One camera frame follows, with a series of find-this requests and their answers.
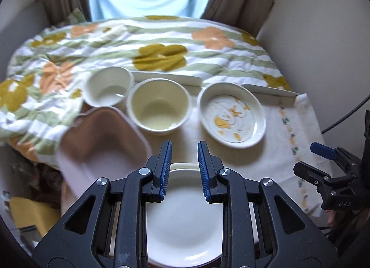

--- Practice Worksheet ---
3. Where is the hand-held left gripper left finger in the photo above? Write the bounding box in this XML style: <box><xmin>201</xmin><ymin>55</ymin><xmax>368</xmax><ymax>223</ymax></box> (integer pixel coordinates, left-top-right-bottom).
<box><xmin>33</xmin><ymin>140</ymin><xmax>173</xmax><ymax>268</ymax></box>

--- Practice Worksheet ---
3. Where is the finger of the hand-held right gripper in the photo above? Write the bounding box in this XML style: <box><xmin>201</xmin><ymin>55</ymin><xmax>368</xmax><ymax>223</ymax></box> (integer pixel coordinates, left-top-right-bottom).
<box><xmin>310</xmin><ymin>141</ymin><xmax>362</xmax><ymax>176</ymax></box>
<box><xmin>293</xmin><ymin>162</ymin><xmax>357</xmax><ymax>196</ymax></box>

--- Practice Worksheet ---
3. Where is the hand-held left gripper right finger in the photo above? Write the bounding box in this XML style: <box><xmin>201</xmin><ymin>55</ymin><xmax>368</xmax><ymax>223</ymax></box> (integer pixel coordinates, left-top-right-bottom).
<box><xmin>197</xmin><ymin>141</ymin><xmax>339</xmax><ymax>268</ymax></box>

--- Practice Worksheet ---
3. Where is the cream round plate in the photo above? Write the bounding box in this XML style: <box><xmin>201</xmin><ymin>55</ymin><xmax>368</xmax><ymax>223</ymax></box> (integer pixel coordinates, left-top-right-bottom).
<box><xmin>169</xmin><ymin>163</ymin><xmax>200</xmax><ymax>170</ymax></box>

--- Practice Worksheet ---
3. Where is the white round plate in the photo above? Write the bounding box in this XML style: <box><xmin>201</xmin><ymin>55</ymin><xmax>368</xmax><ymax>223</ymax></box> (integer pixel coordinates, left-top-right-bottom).
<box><xmin>111</xmin><ymin>168</ymin><xmax>259</xmax><ymax>268</ymax></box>

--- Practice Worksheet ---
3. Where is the white oval printed dish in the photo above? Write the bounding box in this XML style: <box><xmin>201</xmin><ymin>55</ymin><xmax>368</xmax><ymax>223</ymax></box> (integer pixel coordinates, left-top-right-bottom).
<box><xmin>197</xmin><ymin>82</ymin><xmax>267</xmax><ymax>149</ymax></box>

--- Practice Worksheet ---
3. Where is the cream bowl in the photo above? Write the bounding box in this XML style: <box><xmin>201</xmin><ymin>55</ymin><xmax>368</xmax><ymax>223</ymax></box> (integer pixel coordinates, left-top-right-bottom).
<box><xmin>126</xmin><ymin>79</ymin><xmax>194</xmax><ymax>137</ymax></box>

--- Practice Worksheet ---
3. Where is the pink square plate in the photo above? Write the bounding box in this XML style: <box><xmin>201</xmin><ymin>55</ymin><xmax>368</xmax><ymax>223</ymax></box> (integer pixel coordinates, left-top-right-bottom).
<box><xmin>56</xmin><ymin>106</ymin><xmax>153</xmax><ymax>196</ymax></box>

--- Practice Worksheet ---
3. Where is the white bowl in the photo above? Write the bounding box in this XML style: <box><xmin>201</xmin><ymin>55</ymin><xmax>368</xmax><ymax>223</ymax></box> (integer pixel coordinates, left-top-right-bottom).
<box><xmin>84</xmin><ymin>66</ymin><xmax>135</xmax><ymax>108</ymax></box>

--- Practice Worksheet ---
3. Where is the white floral-border tablecloth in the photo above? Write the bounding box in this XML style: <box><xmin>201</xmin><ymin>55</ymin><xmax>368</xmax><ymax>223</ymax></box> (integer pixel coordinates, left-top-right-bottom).
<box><xmin>62</xmin><ymin>86</ymin><xmax>333</xmax><ymax>219</ymax></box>

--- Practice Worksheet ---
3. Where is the white table rim piece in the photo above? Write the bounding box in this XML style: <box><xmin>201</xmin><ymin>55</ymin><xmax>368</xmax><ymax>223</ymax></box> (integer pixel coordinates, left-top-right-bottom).
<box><xmin>133</xmin><ymin>71</ymin><xmax>203</xmax><ymax>86</ymax></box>
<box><xmin>241</xmin><ymin>83</ymin><xmax>299</xmax><ymax>96</ymax></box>

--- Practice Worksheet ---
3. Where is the dark brown cloth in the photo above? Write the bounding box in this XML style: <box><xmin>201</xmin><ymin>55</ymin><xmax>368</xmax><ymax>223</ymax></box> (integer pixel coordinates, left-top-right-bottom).
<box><xmin>12</xmin><ymin>155</ymin><xmax>64</xmax><ymax>199</ymax></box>

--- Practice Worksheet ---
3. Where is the floral striped blanket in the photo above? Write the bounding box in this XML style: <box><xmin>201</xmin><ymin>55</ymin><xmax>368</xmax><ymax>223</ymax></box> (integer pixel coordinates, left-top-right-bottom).
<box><xmin>0</xmin><ymin>15</ymin><xmax>291</xmax><ymax>164</ymax></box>

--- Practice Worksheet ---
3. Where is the yellow cardboard box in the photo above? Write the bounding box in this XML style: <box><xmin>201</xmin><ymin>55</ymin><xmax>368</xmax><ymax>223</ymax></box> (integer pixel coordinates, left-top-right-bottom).
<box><xmin>10</xmin><ymin>197</ymin><xmax>61</xmax><ymax>237</ymax></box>

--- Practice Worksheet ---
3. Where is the black cable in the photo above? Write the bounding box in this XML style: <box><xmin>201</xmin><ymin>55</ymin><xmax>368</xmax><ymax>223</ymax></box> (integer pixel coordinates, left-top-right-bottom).
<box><xmin>322</xmin><ymin>102</ymin><xmax>370</xmax><ymax>134</ymax></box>

